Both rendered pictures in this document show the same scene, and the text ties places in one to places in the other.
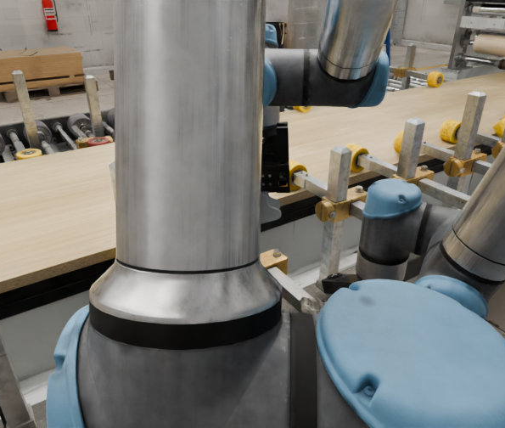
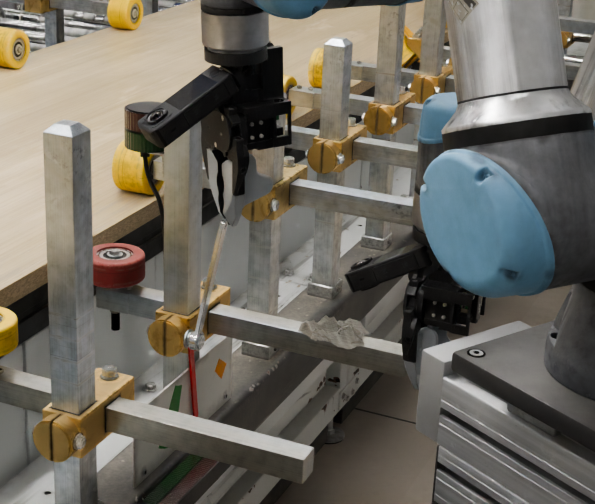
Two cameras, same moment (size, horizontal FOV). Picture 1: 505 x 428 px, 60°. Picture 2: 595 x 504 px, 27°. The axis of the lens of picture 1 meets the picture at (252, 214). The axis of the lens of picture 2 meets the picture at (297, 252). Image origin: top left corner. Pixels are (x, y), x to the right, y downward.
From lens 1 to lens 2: 0.86 m
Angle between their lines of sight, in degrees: 32
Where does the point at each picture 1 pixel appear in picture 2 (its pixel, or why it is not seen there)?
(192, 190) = (550, 30)
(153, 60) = not seen: outside the picture
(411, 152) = (341, 93)
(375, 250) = not seen: hidden behind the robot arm
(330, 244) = (267, 263)
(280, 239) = not seen: hidden behind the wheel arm
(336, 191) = (272, 164)
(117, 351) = (536, 144)
